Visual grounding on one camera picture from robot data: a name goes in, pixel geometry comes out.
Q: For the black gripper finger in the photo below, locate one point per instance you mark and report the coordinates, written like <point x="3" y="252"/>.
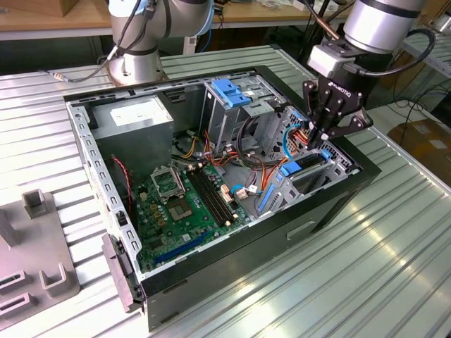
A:
<point x="315" y="116"/>
<point x="352" y="127"/>

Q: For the hard disk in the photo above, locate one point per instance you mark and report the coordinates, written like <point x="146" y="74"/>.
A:
<point x="290" y="169"/>

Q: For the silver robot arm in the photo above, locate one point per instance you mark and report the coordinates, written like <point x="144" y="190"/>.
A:
<point x="380" y="24"/>

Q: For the large cardboard box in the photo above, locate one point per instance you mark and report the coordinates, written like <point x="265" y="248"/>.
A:
<point x="423" y="141"/>

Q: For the blue drive bay latch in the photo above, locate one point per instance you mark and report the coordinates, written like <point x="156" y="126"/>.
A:
<point x="230" y="93"/>

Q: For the metal slat side table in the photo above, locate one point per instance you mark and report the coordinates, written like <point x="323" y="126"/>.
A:
<point x="440" y="56"/>

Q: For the wooden desk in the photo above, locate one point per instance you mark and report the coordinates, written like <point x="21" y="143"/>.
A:
<point x="267" y="15"/>

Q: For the black RAM slot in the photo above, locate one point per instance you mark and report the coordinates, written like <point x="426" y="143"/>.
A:
<point x="215" y="194"/>
<point x="205" y="199"/>
<point x="210" y="197"/>
<point x="219" y="193"/>

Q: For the black open PC case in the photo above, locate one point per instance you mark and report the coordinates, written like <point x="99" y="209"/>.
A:
<point x="246" y="253"/>

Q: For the green motherboard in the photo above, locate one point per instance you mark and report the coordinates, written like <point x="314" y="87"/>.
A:
<point x="195" y="225"/>

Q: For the grey power supply unit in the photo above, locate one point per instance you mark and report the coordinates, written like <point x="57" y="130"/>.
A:
<point x="134" y="141"/>

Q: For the blue expansion slot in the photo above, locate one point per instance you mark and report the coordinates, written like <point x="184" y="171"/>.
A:
<point x="181" y="248"/>

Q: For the expansion card retention latch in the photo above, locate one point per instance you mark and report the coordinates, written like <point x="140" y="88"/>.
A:
<point x="120" y="267"/>

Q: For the small cardboard box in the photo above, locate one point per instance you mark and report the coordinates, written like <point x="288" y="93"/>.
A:
<point x="81" y="7"/>

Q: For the grey parts rack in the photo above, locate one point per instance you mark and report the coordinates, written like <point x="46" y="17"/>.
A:
<point x="35" y="246"/>

